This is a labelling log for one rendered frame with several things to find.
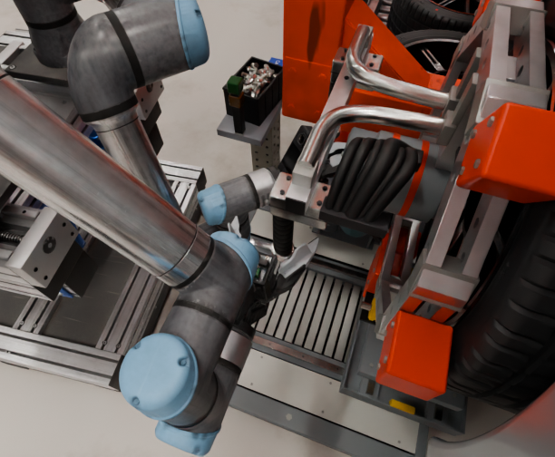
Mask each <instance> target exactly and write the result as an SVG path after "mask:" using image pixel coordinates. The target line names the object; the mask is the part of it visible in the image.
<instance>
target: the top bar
mask: <svg viewBox="0 0 555 457"><path fill-rule="evenodd" d="M373 37H374V33H372V37H371V41H370V43H369V45H368V47H367V48H364V51H363V52H362V56H361V60H362V63H363V64H365V60H366V57H367V56H368V53H369V51H370V48H371V45H372V41H373ZM356 83H357V81H356V80H355V79H354V78H353V77H352V76H351V75H350V73H349V72H348V70H347V68H346V61H345V62H344V65H343V67H342V69H341V72H340V74H339V75H338V77H337V80H336V83H335V85H334V88H333V90H332V92H331V93H330V96H329V98H328V100H327V103H326V106H325V108H324V110H323V112H322V114H321V116H320V118H321V117H322V116H323V115H324V114H326V113H327V112H330V111H331V110H333V109H335V108H337V107H340V106H345V105H348V104H349V102H350V99H351V97H352V94H353V92H354V89H355V86H356ZM339 127H340V126H338V127H336V128H335V129H334V130H333V131H332V132H331V133H330V135H329V136H328V138H327V140H326V144H325V146H324V149H323V150H322V153H321V155H320V157H319V160H318V161H319V163H318V170H317V175H316V178H315V181H314V183H313V186H312V188H311V189H308V188H304V187H301V186H298V185H295V184H292V182H291V184H290V187H289V189H288V191H287V195H286V206H285V210H288V211H292V212H295V213H297V214H301V215H305V214H306V212H307V208H308V205H309V203H310V200H311V199H312V196H313V194H314V191H315V188H316V185H317V183H318V180H319V178H320V175H321V173H322V170H323V168H324V166H325V163H326V159H327V157H328V154H329V152H330V150H331V148H332V145H333V143H334V140H335V137H336V134H337V132H338V129H339Z"/></svg>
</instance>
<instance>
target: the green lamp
mask: <svg viewBox="0 0 555 457"><path fill-rule="evenodd" d="M227 88H228V93H233V94H236V95H240V93H241V91H242V90H243V88H244V87H243V78H241V77H237V76H234V75H231V76H230V77H229V79H228V81H227Z"/></svg>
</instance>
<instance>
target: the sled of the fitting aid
mask: <svg viewBox="0 0 555 457"><path fill-rule="evenodd" d="M361 311H362V308H360V310H359V314H358V318H357V321H356V325H355V332H354V334H353V338H352V342H351V345H350V349H349V353H348V357H347V360H346V366H345V370H344V373H343V377H342V381H341V384H340V388H339V393H341V394H345V395H348V396H351V397H353V398H355V399H358V400H360V401H363V402H365V403H368V404H371V405H374V406H377V407H379V408H382V409H385V410H386V411H389V412H391V413H396V414H398V415H401V416H403V417H405V418H408V419H410V420H413V421H416V422H418V423H422V424H424V425H427V426H429V427H432V428H434V429H436V430H439V431H442V432H444V433H448V434H450V435H453V436H456V435H462V434H465V424H466V414H467V403H468V396H465V397H464V407H463V410H461V411H458V412H457V411H454V410H452V409H449V408H447V407H444V406H441V405H439V404H435V403H432V402H430V401H425V400H422V399H420V398H417V397H414V396H412V395H410V394H405V393H403V392H400V391H397V390H395V389H393V388H390V387H387V386H385V385H382V384H379V383H377V382H376V381H373V380H371V379H368V378H365V377H363V376H361V375H358V374H357V369H358V366H359V362H360V357H361V354H362V350H363V346H364V342H365V335H366V331H367V328H368V324H369V323H366V322H364V321H361V320H359V318H360V315H361Z"/></svg>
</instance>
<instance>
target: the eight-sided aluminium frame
mask: <svg viewBox="0 0 555 457"><path fill-rule="evenodd" d="M547 13H548V11H546V10H544V2H541V1H535V0H490V1H489V4H488V5H487V8H486V10H485V11H484V12H483V14H482V15H481V16H480V18H479V19H478V20H477V22H476V23H475V24H474V25H473V27H472V28H471V30H470V31H469V32H468V34H467V35H464V36H463V37H462V39H461V41H460V42H459V44H458V46H457V48H456V50H455V52H454V54H453V58H452V62H451V65H450V68H449V70H448V73H447V74H446V76H445V79H444V81H443V84H442V87H441V89H440V91H442V92H449V91H450V89H451V87H452V86H453V85H455V83H456V81H457V79H458V77H459V75H460V72H465V71H466V69H467V67H468V65H469V63H470V61H471V59H472V56H473V54H474V52H475V50H476V48H477V47H480V48H482V52H481V58H480V61H479V69H478V81H477V85H476V90H475V97H474V100H473V104H472V109H471V113H470V117H469V120H468V123H467V126H466V130H465V134H464V135H465V136H464V138H463V141H462V146H461V148H460V150H459V153H458V156H457V158H456V161H455V163H454V166H453V170H452V173H451V176H450V178H449V180H448V183H447V186H446V188H445V191H444V194H443V197H442V200H441V203H440V206H439V208H438V210H437V213H436V215H435V218H434V221H433V225H432V227H431V230H430V233H429V235H428V238H427V240H426V243H425V245H424V248H423V250H422V252H421V254H420V256H419V258H418V259H417V262H416V264H415V266H414V269H413V271H412V273H411V269H412V264H413V260H414V252H415V247H416V241H417V237H418V232H419V229H420V226H421V223H422V221H419V220H415V219H409V218H407V217H402V216H399V215H396V214H394V215H393V217H392V221H391V224H390V225H391V226H392V227H391V230H390V234H389V238H388V241H387V245H386V249H385V255H384V259H383V264H382V267H381V271H380V274H379V277H378V279H377V281H376V285H375V295H374V298H375V332H376V338H377V339H380V340H383V341H384V339H385V336H384V332H385V330H386V327H387V325H388V324H389V322H390V321H391V320H392V319H393V317H394V316H395V315H396V313H397V312H398V311H399V310H403V311H405V312H408V313H411V314H414V315H417V316H421V317H425V318H428V319H431V320H433V321H436V322H439V323H443V322H444V321H445V320H447V319H448V318H449V317H450V316H451V315H453V314H454V313H455V312H456V311H457V312H461V311H462V309H463V307H464V306H465V304H466V303H467V302H468V300H469V298H470V296H471V294H472V292H473V291H474V289H475V288H476V287H477V285H478V284H479V282H480V277H479V274H480V272H481V269H482V265H483V263H484V261H485V259H486V257H487V254H488V252H489V249H490V247H491V245H492V242H493V239H494V237H495V234H496V232H497V230H498V227H499V226H500V223H501V219H502V217H503V214H504V212H505V210H506V208H507V206H508V203H509V200H508V199H502V198H499V197H495V196H492V195H488V194H484V193H483V194H482V196H481V199H480V201H479V204H478V206H477V209H476V210H475V213H474V216H473V218H472V222H471V225H470V227H469V229H468V232H467V234H466V237H465V239H464V242H463V244H462V247H461V250H460V253H459V255H458V257H457V258H456V257H452V256H449V255H446V252H447V250H448V247H449V246H450V243H451V240H452V238H453V233H454V231H455V229H456V227H457V224H458V221H459V219H460V216H461V214H462V212H463V208H464V205H465V202H466V200H467V198H468V196H469V193H470V190H468V189H464V188H461V187H458V186H457V185H456V181H457V178H458V175H459V170H460V168H461V166H462V164H463V158H464V155H465V152H466V150H467V147H468V144H469V141H470V138H471V134H472V131H473V128H474V127H475V126H476V125H477V124H478V123H480V122H481V121H483V120H484V119H485V118H487V117H488V116H489V115H490V114H492V113H493V112H495V111H496V110H497V109H498V108H500V107H501V106H502V105H503V104H505V103H506V102H513V103H518V104H522V105H526V106H530V107H534V108H539V109H543V110H547V105H548V101H549V98H550V90H547V83H546V49H545V17H546V15H547ZM512 48H513V57H517V64H516V80H515V82H514V83H511V82H506V76H507V62H508V52H509V51H510V50H511V49H512ZM401 228H404V229H409V230H408V234H407V238H406V241H405V246H404V253H403V257H402V262H401V266H400V270H399V275H398V277H396V276H393V275H391V270H392V266H393V262H394V254H395V251H396V246H397V242H398V239H399V234H400V230H401ZM410 275H411V276H410ZM423 301H426V302H425V303H424V304H423V305H422V306H421V307H420V308H419V310H418V311H417V312H416V313H414V310H415V309H416V308H417V307H418V306H419V305H420V304H421V303H422V302H423Z"/></svg>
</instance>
